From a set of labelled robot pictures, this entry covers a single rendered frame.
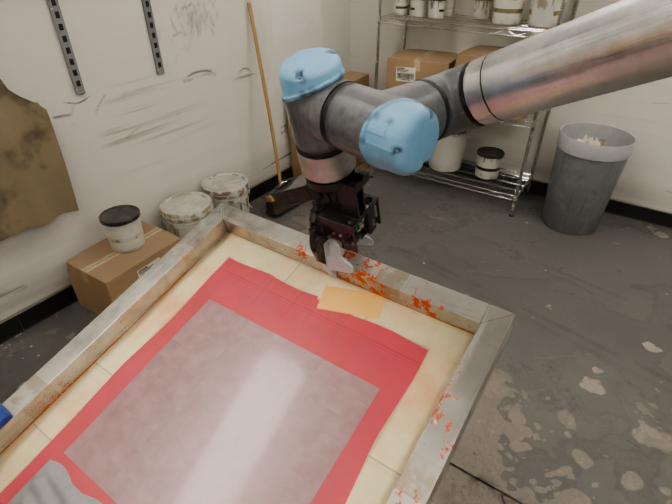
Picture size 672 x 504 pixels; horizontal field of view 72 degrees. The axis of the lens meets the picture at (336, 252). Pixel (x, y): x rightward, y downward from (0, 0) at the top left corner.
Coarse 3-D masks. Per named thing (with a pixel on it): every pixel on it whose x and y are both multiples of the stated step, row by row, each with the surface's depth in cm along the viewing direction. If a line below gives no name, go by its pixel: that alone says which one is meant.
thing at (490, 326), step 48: (192, 240) 86; (288, 240) 82; (144, 288) 79; (384, 288) 72; (432, 288) 70; (96, 336) 74; (480, 336) 63; (48, 384) 69; (480, 384) 59; (0, 432) 65; (432, 432) 56; (432, 480) 52
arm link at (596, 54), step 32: (640, 0) 38; (544, 32) 45; (576, 32) 42; (608, 32) 39; (640, 32) 38; (480, 64) 50; (512, 64) 46; (544, 64) 44; (576, 64) 42; (608, 64) 40; (640, 64) 39; (448, 96) 52; (480, 96) 50; (512, 96) 47; (544, 96) 46; (576, 96) 44; (448, 128) 53
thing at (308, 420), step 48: (288, 336) 72; (336, 336) 71; (384, 336) 70; (288, 384) 67; (336, 384) 65; (384, 384) 64; (240, 432) 63; (288, 432) 62; (336, 432) 61; (192, 480) 59; (240, 480) 59; (288, 480) 58; (336, 480) 57
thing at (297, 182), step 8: (296, 176) 72; (304, 176) 69; (280, 184) 71; (288, 184) 70; (296, 184) 68; (304, 184) 65; (272, 192) 72; (280, 192) 70; (288, 192) 68; (296, 192) 67; (304, 192) 66; (312, 192) 64; (320, 192) 65; (280, 200) 71; (288, 200) 70; (296, 200) 68; (304, 200) 67
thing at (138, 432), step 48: (240, 288) 80; (288, 288) 79; (192, 336) 75; (240, 336) 74; (144, 384) 70; (192, 384) 69; (240, 384) 68; (96, 432) 66; (144, 432) 65; (192, 432) 64; (96, 480) 61; (144, 480) 60
